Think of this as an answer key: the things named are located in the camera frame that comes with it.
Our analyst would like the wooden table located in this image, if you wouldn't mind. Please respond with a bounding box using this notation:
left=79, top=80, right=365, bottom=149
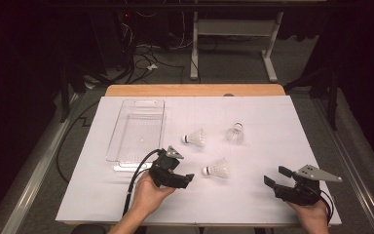
left=65, top=83, right=333, bottom=228

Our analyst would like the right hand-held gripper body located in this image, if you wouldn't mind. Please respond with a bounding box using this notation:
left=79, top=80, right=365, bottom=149
left=274, top=164, right=343, bottom=207

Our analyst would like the dark curtain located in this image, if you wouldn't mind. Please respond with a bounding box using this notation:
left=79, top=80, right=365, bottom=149
left=0, top=0, right=62, bottom=209
left=318, top=0, right=374, bottom=176

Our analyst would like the right hand-held gripper cable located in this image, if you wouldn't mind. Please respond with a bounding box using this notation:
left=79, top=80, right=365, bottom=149
left=318, top=188, right=336, bottom=225

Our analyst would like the white metal desk frame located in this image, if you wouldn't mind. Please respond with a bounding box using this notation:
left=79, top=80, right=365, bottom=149
left=189, top=11, right=285, bottom=83

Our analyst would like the black metal stand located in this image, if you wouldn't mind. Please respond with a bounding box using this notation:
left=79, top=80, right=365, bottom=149
left=57, top=61, right=89, bottom=124
left=283, top=61, right=343, bottom=132

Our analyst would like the white board sheet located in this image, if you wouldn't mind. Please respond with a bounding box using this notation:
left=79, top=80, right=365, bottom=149
left=55, top=95, right=343, bottom=227

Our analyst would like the tangle of floor cables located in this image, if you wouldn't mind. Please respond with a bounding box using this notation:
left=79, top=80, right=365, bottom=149
left=106, top=13, right=203, bottom=86

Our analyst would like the long black floor cable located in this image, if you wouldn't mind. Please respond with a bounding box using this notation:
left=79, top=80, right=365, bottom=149
left=56, top=100, right=100, bottom=183

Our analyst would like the person's right hand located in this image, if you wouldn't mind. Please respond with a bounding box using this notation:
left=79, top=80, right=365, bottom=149
left=286, top=200, right=329, bottom=234

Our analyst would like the left hand-held gripper cable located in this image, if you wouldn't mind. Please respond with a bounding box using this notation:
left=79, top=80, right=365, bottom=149
left=122, top=148, right=162, bottom=217

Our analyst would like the clear plastic container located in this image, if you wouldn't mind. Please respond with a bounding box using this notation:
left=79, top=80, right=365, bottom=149
left=105, top=98, right=167, bottom=174

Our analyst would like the white shuttlecock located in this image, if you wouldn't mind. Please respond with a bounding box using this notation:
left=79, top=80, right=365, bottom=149
left=202, top=158, right=230, bottom=179
left=226, top=122, right=244, bottom=145
left=180, top=128, right=206, bottom=148

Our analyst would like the hand-held gripper cable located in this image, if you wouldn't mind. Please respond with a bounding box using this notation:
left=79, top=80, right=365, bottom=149
left=122, top=148, right=162, bottom=217
left=318, top=188, right=336, bottom=225

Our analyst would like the person's left hand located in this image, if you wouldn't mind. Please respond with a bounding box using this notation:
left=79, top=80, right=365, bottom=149
left=131, top=171, right=178, bottom=218

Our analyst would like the aluminium floor rail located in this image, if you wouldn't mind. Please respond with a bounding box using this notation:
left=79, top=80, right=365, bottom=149
left=311, top=97, right=374, bottom=234
left=0, top=92, right=80, bottom=234

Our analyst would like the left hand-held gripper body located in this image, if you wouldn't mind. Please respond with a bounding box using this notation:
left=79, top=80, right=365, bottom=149
left=149, top=145, right=185, bottom=189

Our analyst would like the dark equipment box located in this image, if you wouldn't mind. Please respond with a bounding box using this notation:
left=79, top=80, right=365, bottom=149
left=89, top=11, right=136, bottom=74

